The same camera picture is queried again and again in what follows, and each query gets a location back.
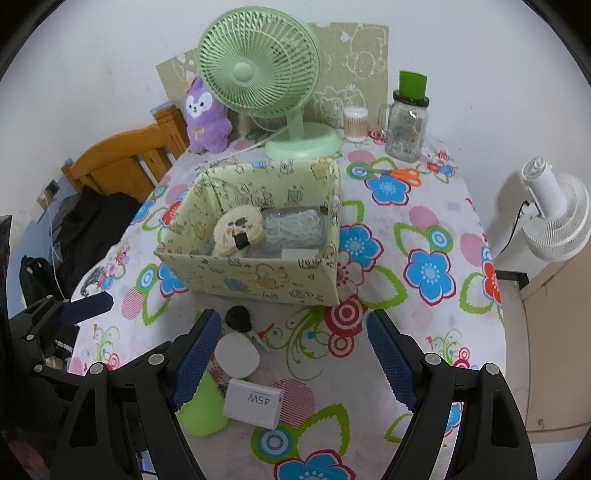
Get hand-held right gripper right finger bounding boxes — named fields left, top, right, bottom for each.
left=366, top=310, right=539, bottom=480

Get orange handled scissors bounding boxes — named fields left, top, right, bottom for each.
left=358, top=166, right=422, bottom=186

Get large white charger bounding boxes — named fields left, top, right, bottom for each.
left=222, top=378, right=284, bottom=428

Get clear bag with cable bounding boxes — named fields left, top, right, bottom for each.
left=264, top=209, right=324, bottom=249

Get black backpack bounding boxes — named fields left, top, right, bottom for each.
left=18, top=256, right=70, bottom=308

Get green desk fan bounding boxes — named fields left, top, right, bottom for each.
left=198, top=10, right=343, bottom=160

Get black car key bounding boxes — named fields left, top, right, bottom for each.
left=225, top=305, right=272, bottom=352

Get thin white charging cable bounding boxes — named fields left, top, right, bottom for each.
left=44, top=196, right=65, bottom=301

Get cream cartoon round case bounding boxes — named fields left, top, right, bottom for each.
left=213, top=204, right=267, bottom=256

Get black fan cable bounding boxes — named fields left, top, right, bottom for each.
left=501, top=200, right=532, bottom=254

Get green rounded pad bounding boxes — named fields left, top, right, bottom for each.
left=178, top=369, right=230, bottom=438

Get yellow cartoon storage box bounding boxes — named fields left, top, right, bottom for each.
left=154, top=157, right=343, bottom=306

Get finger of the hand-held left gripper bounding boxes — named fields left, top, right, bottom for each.
left=9, top=296, right=72, bottom=344
left=59, top=293, right=115, bottom=326

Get green cylinder cap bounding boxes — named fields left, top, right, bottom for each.
left=398, top=71, right=428, bottom=99

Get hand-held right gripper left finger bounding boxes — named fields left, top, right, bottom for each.
left=48, top=308, right=223, bottom=480

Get orange wooden chair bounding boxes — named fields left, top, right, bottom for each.
left=61, top=104, right=190, bottom=204

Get beige door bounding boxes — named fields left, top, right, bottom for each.
left=503, top=258, right=591, bottom=444

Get purple plush bunny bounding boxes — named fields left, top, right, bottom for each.
left=185, top=77, right=233, bottom=154

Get cotton swab container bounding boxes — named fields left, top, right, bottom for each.
left=343, top=106, right=370, bottom=143

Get white floor fan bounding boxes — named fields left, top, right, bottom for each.
left=521, top=156, right=591, bottom=263

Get floral tablecloth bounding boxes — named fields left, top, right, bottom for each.
left=67, top=117, right=506, bottom=480

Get white round case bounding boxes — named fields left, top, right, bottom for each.
left=215, top=333, right=260, bottom=381

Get black jacket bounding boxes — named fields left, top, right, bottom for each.
left=51, top=191, right=144, bottom=278

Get glass jar mug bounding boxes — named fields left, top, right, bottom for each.
left=378, top=90, right=431, bottom=162

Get white fan power cord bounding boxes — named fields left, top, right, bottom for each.
left=205, top=127, right=289, bottom=167

